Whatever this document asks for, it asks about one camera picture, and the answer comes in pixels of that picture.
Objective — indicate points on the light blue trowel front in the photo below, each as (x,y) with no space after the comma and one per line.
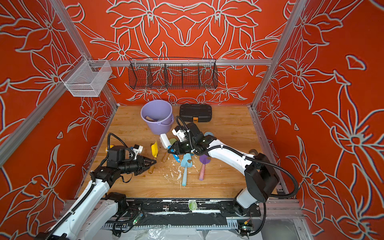
(186,163)

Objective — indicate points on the yellow square spade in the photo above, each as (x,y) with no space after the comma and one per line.
(155,150)

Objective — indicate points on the black hex key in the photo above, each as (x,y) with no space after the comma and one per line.
(253,152)

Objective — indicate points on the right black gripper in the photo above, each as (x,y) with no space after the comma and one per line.
(173,147)

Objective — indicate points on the black plastic tool case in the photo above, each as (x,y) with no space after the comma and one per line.
(196,113)

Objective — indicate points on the white wire mesh basket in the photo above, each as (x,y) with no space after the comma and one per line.
(86,78)

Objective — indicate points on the light blue trowel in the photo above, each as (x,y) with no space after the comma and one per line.
(208,134)
(186,163)

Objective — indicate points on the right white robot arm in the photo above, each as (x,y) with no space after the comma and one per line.
(260,174)

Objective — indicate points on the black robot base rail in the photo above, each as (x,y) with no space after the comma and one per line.
(174,213)

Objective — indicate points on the purple plastic bucket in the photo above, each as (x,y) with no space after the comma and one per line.
(161,111)

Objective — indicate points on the green round sticker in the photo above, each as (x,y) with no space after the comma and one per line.
(192,205)

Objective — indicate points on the black wire wall basket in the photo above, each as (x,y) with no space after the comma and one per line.
(173,74)

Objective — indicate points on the light blue trowel back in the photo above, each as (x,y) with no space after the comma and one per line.
(208,134)

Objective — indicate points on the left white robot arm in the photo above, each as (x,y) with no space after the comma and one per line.
(96,206)

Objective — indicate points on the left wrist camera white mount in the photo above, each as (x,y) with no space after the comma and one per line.
(137,149)

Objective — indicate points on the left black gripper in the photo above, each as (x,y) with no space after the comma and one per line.
(141,163)

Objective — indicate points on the purple trowel pink handle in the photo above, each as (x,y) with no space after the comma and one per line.
(204,159)

